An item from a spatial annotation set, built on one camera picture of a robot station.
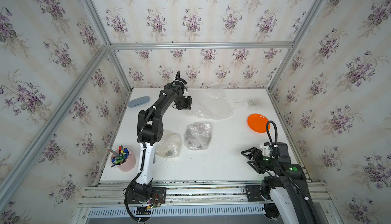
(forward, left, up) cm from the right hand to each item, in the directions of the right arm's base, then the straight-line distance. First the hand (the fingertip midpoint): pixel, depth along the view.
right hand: (247, 157), depth 77 cm
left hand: (+32, +31, +1) cm, 44 cm away
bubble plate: (+14, +26, -5) cm, 30 cm away
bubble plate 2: (+7, +42, -2) cm, 42 cm away
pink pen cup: (-3, +63, +2) cm, 63 cm away
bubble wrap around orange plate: (+44, +17, -9) cm, 48 cm away
